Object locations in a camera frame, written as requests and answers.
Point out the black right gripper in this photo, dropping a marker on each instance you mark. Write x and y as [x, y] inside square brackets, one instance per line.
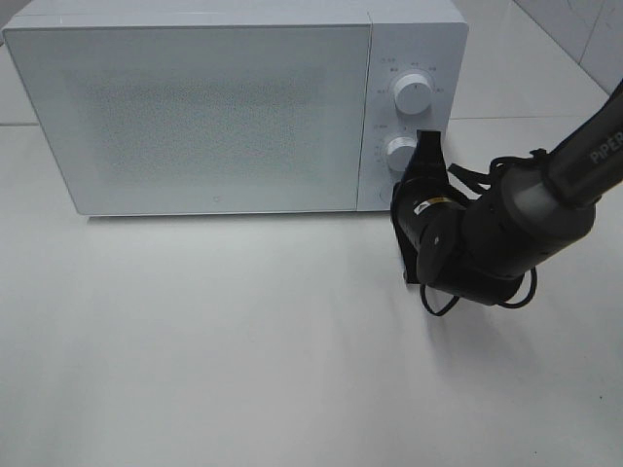
[422, 194]

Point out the white timer knob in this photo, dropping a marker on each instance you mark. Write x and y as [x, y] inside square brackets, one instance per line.
[399, 151]

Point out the round white door button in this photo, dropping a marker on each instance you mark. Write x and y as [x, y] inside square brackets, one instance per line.
[386, 193]

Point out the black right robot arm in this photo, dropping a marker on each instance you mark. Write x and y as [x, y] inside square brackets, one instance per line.
[480, 236]

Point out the upper white power knob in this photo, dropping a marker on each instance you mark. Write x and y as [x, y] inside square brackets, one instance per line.
[412, 92]

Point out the white microwave oven body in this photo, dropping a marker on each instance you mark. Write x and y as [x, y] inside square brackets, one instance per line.
[426, 36]

